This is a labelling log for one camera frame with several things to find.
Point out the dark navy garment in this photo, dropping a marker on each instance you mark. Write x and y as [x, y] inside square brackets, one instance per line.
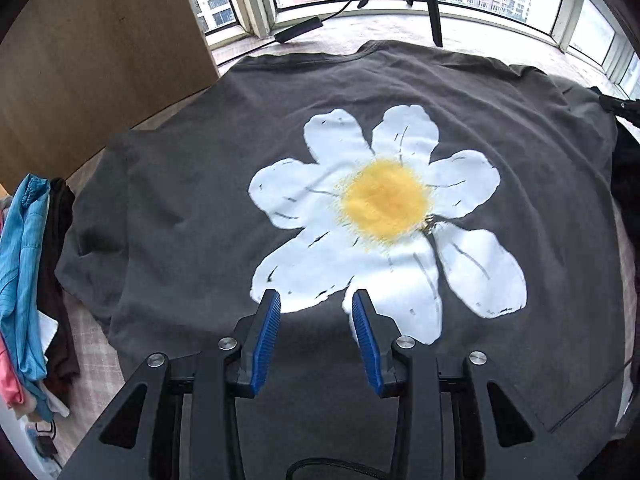
[630, 175]

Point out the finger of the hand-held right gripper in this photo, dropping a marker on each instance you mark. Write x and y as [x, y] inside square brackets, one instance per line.
[622, 107]

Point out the white window frame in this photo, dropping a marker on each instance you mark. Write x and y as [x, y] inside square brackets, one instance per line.
[255, 0]

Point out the black tripod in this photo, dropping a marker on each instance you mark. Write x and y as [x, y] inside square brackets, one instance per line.
[432, 10]

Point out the grey flower print T-shirt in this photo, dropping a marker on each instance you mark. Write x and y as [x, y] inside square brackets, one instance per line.
[175, 185]

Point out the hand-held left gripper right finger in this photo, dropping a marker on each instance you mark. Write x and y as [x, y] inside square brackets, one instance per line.
[367, 347]

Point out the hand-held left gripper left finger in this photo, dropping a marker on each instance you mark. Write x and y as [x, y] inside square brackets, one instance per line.
[265, 342]

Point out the pink garment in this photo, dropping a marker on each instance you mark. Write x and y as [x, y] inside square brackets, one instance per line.
[9, 380]

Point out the dark brown garment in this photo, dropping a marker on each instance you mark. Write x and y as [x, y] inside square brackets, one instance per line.
[55, 310]

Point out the large wooden board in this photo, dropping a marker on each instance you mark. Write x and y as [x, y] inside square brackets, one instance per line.
[100, 60]

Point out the black charger plug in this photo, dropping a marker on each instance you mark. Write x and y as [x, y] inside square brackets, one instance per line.
[46, 444]

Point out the light blue garment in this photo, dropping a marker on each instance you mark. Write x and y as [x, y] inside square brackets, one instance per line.
[20, 260]

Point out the white garment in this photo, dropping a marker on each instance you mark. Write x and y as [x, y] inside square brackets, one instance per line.
[47, 330]

